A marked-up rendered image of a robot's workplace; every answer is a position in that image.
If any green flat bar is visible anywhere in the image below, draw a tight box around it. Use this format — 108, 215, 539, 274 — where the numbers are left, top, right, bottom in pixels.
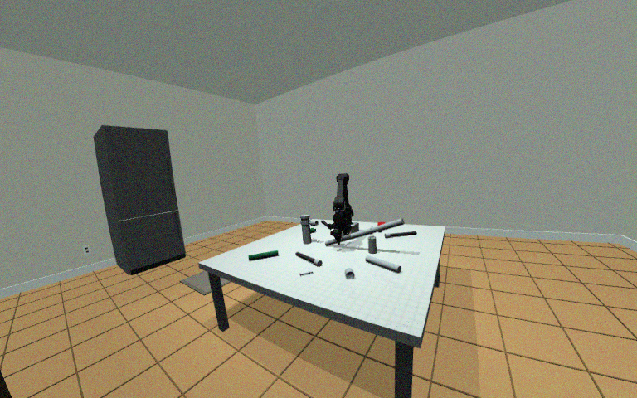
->
249, 250, 279, 261

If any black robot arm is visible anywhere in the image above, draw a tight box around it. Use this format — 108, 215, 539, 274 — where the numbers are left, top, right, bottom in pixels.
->
328, 173, 354, 230

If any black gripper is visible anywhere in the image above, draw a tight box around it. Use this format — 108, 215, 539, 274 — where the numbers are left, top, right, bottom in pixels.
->
330, 220, 352, 245

